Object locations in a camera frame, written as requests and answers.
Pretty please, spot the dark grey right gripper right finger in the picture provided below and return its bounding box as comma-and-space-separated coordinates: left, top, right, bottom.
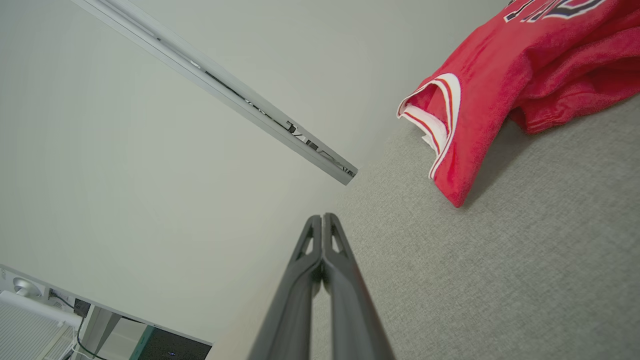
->
323, 213, 396, 360

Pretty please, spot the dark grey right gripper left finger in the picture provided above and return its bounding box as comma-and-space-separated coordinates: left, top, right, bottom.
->
248, 215, 324, 360

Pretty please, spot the red jersey with number print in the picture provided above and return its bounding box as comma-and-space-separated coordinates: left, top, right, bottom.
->
397, 0, 640, 208

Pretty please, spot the red shirts stack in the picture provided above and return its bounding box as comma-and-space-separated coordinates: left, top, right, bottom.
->
509, 27, 640, 136

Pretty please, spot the grey fabric sofa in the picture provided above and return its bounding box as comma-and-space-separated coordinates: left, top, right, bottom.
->
207, 95, 640, 360

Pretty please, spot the white tube bar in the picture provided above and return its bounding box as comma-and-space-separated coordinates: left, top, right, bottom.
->
0, 290, 84, 329

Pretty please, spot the thin black room cable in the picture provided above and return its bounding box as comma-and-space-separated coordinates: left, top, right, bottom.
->
47, 292, 108, 360

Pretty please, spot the aluminium wall rail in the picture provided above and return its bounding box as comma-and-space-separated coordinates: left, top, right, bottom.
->
70, 0, 359, 186

